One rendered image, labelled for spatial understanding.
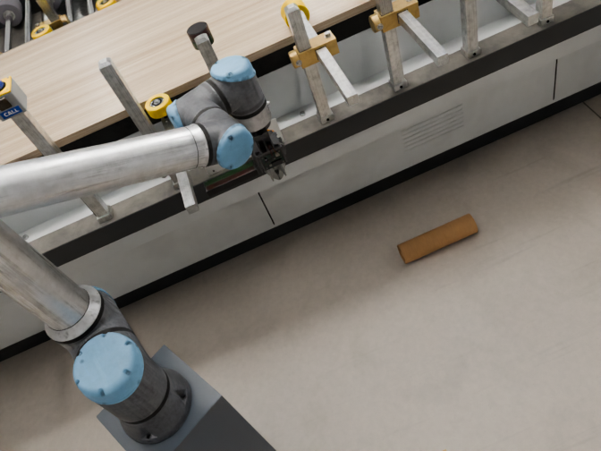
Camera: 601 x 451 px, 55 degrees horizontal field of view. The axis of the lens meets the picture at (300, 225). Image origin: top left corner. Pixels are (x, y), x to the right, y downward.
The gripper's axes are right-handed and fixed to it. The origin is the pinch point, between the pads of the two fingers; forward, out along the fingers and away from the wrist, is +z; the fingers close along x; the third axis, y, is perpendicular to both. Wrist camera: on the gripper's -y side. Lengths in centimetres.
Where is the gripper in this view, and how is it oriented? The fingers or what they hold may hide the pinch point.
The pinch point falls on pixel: (277, 174)
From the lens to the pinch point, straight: 156.4
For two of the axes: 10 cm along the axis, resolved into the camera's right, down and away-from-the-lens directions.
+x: 9.2, -4.0, 0.0
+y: 2.9, 6.7, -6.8
